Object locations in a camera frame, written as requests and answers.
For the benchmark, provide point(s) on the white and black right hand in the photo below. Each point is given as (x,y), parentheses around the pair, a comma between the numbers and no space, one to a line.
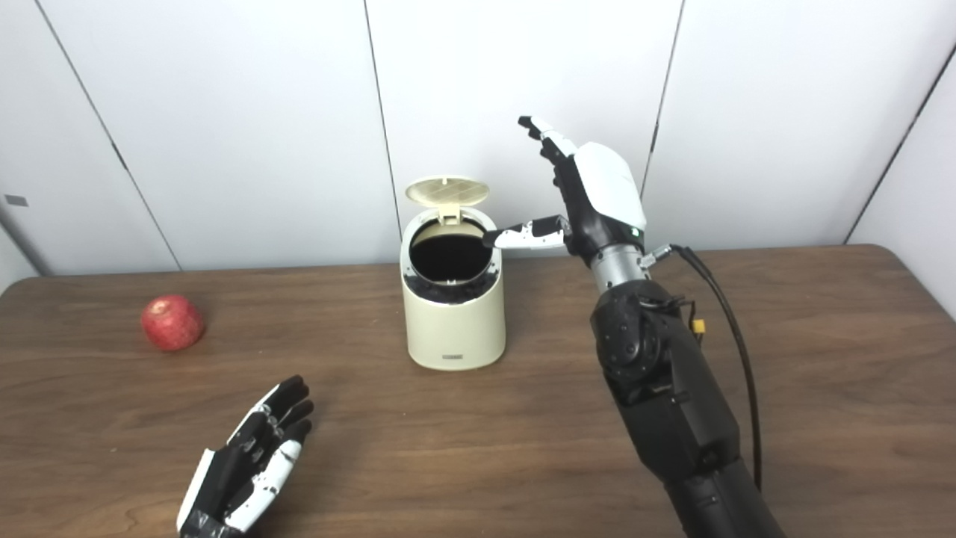
(609,187)

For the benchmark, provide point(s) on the white and black left hand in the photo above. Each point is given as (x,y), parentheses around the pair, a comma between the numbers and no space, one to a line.
(235,474)

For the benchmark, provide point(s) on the cream round bin lid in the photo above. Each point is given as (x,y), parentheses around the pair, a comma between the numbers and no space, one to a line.
(447,191)

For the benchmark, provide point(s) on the red apple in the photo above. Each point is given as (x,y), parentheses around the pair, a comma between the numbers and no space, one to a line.
(172,323)

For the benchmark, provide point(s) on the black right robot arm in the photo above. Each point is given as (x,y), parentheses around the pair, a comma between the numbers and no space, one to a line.
(672,403)

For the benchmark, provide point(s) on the cream lidded trash can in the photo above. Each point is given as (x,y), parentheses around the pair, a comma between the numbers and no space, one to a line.
(454,332)

